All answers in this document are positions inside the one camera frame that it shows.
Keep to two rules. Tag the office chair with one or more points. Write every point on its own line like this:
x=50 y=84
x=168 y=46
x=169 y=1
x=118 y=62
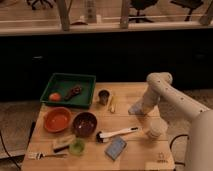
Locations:
x=141 y=5

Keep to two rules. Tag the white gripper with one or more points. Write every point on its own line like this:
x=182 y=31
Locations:
x=147 y=106

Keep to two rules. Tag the grey-blue towel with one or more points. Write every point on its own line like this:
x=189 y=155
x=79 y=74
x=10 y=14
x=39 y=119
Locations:
x=136 y=109

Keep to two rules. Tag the wooden block with black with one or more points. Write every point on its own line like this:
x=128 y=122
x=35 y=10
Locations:
x=62 y=143

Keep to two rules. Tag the green small cup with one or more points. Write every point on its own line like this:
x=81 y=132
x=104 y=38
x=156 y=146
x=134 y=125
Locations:
x=77 y=146

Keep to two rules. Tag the orange fruit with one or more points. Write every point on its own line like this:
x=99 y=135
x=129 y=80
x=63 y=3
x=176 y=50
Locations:
x=56 y=97

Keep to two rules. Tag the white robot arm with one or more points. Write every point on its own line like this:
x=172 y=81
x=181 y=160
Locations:
x=199 y=152

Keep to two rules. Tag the yellow banana-like object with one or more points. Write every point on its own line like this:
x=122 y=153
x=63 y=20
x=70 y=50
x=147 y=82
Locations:
x=111 y=107

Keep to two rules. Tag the white handled brush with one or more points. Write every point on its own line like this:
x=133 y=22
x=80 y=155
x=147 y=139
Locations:
x=103 y=137

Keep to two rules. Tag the orange bowl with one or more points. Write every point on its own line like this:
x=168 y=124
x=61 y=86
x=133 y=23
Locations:
x=57 y=119

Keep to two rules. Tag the dark maroon bowl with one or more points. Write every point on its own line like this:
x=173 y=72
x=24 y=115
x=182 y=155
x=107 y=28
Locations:
x=84 y=124

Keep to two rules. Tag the silver fork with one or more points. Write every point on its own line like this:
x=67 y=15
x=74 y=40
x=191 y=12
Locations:
x=39 y=155

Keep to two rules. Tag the metal cup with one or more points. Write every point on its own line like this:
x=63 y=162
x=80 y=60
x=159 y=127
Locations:
x=103 y=97

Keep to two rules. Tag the green plastic tray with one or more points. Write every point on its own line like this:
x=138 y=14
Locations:
x=62 y=82

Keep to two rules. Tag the brown object in tray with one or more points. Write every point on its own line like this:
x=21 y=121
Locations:
x=73 y=92

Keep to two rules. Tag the blue sponge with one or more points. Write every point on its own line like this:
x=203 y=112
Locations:
x=115 y=148

